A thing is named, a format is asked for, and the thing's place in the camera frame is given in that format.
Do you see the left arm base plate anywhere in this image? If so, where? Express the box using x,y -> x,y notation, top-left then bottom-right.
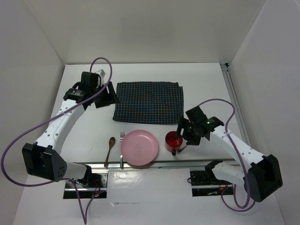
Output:
63,171 -> 108,199

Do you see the aluminium rail front edge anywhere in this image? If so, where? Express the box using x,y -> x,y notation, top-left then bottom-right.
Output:
36,158 -> 258,171

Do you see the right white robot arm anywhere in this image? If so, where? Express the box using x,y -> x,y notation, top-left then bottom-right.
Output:
175,106 -> 283,203

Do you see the red mug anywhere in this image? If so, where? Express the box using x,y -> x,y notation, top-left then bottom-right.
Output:
165,131 -> 183,156

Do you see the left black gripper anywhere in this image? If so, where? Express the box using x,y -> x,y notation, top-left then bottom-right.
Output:
90,81 -> 120,108

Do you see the silver fork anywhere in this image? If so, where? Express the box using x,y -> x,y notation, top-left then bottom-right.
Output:
120,132 -> 126,170

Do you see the brown wooden spoon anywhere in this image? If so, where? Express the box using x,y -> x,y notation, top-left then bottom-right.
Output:
104,137 -> 116,167

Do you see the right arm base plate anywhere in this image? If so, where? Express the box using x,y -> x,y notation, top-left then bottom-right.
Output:
187,171 -> 233,197

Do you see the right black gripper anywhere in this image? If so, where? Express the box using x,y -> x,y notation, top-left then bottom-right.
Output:
173,117 -> 201,146

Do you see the dark checked cloth napkin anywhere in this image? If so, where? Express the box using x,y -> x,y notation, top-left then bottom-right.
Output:
112,82 -> 184,125

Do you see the pink plastic plate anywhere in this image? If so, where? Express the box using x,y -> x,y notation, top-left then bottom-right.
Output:
120,130 -> 159,166

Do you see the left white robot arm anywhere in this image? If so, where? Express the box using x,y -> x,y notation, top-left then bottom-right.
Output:
22,70 -> 118,187

